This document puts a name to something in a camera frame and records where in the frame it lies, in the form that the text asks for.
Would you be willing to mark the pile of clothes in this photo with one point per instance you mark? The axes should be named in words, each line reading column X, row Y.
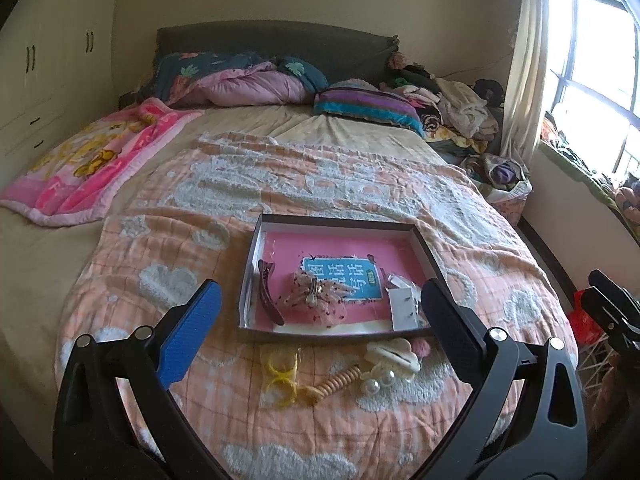
column 458, row 120

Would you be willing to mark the window with dark frame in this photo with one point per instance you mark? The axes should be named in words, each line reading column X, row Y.
column 592, row 87

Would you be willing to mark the purple teal striped pillow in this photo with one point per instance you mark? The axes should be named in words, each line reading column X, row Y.
column 357, row 100

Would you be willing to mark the dark red hair clip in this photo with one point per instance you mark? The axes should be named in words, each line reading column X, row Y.
column 270, row 306

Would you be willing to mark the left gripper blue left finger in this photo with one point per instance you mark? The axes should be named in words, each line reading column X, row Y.
column 182, row 331

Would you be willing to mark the cream wardrobe with handles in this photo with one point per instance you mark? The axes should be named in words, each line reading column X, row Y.
column 56, row 75

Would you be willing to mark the cream window curtain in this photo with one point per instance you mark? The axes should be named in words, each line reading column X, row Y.
column 525, row 89

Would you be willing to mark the cream claw hair clip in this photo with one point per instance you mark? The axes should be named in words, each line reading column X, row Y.
column 396, row 354

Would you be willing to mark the dark upholstered headboard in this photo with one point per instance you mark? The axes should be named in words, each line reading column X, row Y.
column 340, row 53

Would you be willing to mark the pink cartoon blanket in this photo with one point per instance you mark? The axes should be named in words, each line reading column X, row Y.
column 76, row 182

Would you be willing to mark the clear bag white earring card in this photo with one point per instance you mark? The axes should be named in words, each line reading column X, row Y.
column 405, row 304

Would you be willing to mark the red plastic bag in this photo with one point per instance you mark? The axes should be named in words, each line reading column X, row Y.
column 584, row 327

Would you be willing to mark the beige bed sheet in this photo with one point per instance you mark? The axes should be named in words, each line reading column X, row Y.
column 40, row 265

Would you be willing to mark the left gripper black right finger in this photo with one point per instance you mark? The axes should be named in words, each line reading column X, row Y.
column 459, row 332

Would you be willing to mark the yellow hoop earrings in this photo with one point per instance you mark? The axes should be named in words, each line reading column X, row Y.
column 281, row 368

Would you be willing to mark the shallow cardboard box pink liner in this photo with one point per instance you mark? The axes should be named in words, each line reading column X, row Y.
column 358, row 253

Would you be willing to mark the peach white patterned quilt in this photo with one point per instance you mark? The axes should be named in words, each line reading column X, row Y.
column 194, row 218

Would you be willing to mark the laundry basket with clothes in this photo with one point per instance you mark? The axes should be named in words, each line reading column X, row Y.
column 503, row 182

